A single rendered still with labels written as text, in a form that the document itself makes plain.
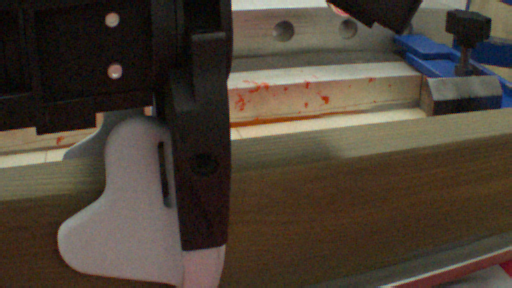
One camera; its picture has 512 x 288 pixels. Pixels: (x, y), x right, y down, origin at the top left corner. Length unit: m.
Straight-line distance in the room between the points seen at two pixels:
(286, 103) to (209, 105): 0.32
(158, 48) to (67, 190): 0.07
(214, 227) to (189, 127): 0.04
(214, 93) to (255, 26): 0.37
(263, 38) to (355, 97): 0.10
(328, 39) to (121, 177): 0.39
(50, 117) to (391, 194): 0.14
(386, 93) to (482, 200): 0.26
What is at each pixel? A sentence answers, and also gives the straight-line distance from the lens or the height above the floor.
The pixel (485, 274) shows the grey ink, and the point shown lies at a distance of 0.32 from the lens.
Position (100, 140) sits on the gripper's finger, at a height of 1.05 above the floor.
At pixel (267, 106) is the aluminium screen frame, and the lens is 0.47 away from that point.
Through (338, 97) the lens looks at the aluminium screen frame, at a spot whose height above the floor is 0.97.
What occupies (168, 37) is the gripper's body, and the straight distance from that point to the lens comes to 0.16.
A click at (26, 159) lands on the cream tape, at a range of 0.45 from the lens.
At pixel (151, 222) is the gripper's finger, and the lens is 0.19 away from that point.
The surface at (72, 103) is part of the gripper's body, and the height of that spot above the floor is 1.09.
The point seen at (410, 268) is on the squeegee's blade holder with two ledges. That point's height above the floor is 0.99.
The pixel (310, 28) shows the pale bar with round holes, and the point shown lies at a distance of 0.53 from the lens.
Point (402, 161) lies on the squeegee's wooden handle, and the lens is 0.23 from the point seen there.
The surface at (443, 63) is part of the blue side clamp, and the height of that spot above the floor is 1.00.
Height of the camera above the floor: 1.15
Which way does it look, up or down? 27 degrees down
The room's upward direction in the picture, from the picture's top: straight up
